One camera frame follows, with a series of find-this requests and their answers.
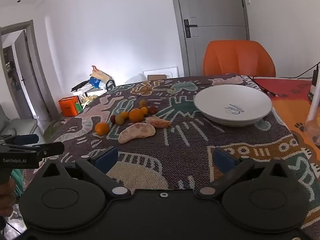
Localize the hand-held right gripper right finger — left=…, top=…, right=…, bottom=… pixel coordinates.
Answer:
left=196, top=147, right=293, bottom=200

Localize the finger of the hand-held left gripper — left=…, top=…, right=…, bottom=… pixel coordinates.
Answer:
left=0, top=134, right=40, bottom=146
left=34, top=142, right=65, bottom=158

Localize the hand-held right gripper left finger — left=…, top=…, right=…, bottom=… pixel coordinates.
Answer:
left=37, top=146, right=132, bottom=201

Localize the orange mandarin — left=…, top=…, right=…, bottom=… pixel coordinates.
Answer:
left=129, top=108, right=145, bottom=123
left=95, top=122, right=111, bottom=136

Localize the peeled pomelo segment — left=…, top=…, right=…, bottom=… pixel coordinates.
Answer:
left=118, top=123, right=156, bottom=144

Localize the white plate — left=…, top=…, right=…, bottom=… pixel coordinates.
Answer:
left=193, top=84, right=273, bottom=127

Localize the person's left hand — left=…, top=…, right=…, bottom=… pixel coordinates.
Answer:
left=0, top=178, right=16, bottom=215

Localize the grey sofa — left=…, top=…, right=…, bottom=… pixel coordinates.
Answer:
left=0, top=104, right=38, bottom=141

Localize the green cloth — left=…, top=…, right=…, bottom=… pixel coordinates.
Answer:
left=12, top=168, right=26, bottom=198

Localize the orange box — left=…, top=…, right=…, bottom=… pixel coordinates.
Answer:
left=58, top=96, right=79, bottom=117

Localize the dark patterned woven tablecloth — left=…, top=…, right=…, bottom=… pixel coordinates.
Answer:
left=24, top=74, right=316, bottom=230

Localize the peeled tangerine piece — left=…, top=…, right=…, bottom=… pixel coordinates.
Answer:
left=145, top=116, right=173, bottom=129

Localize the open grey door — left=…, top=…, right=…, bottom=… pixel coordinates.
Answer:
left=13, top=29, right=49, bottom=124

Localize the grey shelf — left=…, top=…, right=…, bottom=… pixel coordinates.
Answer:
left=2, top=45, right=23, bottom=120

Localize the black folded stand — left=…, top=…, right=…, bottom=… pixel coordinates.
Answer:
left=71, top=80, right=91, bottom=92

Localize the blue bag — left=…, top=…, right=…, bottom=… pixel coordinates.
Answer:
left=88, top=77, right=102, bottom=88

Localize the orange printed cloth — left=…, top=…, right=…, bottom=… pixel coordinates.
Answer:
left=253, top=78, right=320, bottom=173

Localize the clear plastic object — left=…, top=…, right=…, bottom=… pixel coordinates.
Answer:
left=303, top=120, right=320, bottom=146

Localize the white framed board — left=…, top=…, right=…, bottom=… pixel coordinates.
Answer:
left=142, top=66, right=179, bottom=81

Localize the orange chair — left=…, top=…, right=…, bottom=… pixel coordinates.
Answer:
left=202, top=40, right=276, bottom=78

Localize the white pole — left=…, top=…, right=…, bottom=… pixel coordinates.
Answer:
left=306, top=76, right=320, bottom=124

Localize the black power adapter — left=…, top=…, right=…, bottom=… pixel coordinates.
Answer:
left=312, top=66, right=320, bottom=86

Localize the thin black cable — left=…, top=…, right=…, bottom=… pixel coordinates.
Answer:
left=252, top=64, right=320, bottom=79

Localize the black door handle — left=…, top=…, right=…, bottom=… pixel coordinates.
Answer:
left=183, top=19, right=198, bottom=39

